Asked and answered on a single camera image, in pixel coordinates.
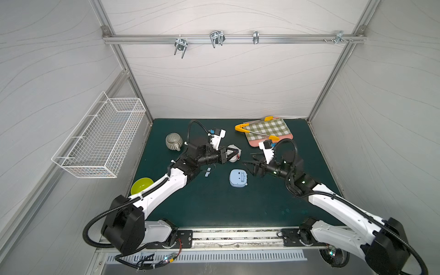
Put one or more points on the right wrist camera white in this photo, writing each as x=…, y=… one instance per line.
x=267, y=148

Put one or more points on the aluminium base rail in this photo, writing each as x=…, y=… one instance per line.
x=237, y=239

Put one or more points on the green yellow bowl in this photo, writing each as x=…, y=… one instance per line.
x=141, y=185

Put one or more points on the pink tray checkered cloth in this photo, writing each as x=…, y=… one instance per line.
x=260, y=131

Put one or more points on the white wire basket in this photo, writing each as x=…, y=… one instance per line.
x=98, y=145

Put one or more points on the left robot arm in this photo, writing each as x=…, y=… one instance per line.
x=124, y=225

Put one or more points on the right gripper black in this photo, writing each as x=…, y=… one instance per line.
x=259, y=168

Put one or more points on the blue alarm clock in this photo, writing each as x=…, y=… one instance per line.
x=238, y=178

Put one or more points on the aluminium crossbar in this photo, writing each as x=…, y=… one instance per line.
x=238, y=39

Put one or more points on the metal hook clamp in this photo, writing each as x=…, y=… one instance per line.
x=256, y=37
x=339, y=39
x=217, y=38
x=180, y=46

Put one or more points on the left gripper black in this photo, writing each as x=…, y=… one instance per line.
x=223, y=155

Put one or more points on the white alarm clock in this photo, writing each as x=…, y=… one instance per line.
x=235, y=153

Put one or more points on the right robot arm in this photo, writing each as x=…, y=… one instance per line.
x=382, y=244

